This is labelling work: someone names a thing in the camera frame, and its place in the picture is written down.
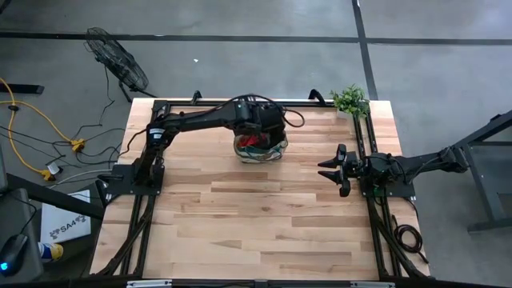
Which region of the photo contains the black metal table frame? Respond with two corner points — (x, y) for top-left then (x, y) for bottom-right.
(454, 108), (512, 234)

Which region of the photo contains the black computer mouse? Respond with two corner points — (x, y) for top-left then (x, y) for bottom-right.
(0, 234), (29, 278)

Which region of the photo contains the red black gardening glove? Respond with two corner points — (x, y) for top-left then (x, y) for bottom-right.
(238, 134), (270, 148)

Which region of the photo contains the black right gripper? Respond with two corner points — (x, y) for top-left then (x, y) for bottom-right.
(318, 143), (365, 198)

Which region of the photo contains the yellow blue white bottle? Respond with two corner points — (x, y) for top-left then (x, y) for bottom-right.
(38, 241), (65, 264)

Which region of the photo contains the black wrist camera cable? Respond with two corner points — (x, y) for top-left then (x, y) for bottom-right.
(279, 106), (306, 130)

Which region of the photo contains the beige green-trimmed gardening bag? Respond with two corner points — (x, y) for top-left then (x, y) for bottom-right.
(232, 128), (290, 165)

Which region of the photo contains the yellow extension cable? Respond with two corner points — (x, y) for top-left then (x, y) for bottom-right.
(0, 78), (87, 182)

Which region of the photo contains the silver aluminium bracket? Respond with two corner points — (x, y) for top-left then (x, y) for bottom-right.
(126, 278), (174, 288)

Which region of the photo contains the black metal beam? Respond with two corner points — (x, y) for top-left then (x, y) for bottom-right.
(0, 172), (106, 221)

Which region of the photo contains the black floor fan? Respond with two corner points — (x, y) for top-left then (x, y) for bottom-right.
(82, 26), (158, 103)

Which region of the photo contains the coiled black cable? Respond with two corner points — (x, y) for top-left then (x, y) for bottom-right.
(393, 214), (430, 265)

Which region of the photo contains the black metal bar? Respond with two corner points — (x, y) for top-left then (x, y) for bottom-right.
(0, 82), (45, 96)

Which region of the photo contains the white printed box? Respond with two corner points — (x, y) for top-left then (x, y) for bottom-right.
(39, 189), (93, 245)

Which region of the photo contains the green plant in white pot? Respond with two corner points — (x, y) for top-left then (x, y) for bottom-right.
(329, 82), (371, 120)

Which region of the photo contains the dark desk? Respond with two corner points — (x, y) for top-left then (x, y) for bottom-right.
(0, 187), (45, 288)

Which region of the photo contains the black aluminium rig frame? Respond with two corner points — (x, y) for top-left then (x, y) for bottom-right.
(90, 90), (433, 288)

